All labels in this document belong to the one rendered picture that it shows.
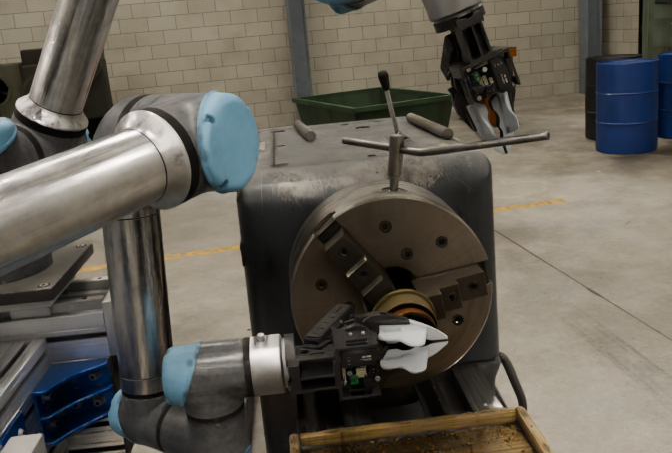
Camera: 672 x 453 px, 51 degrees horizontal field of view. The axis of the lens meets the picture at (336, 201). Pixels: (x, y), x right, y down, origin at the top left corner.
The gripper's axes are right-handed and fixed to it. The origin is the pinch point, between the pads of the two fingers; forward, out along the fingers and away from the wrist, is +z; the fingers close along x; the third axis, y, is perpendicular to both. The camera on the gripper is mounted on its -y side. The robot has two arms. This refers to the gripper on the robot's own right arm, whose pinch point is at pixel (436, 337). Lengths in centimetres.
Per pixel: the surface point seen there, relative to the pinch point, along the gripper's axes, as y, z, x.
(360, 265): -9.6, -8.5, 7.8
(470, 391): -22.0, 9.6, -21.3
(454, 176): -31.9, 10.9, 14.2
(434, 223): -15.7, 3.7, 11.1
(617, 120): -578, 302, -73
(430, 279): -13.8, 2.2, 3.0
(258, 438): -68, -32, -54
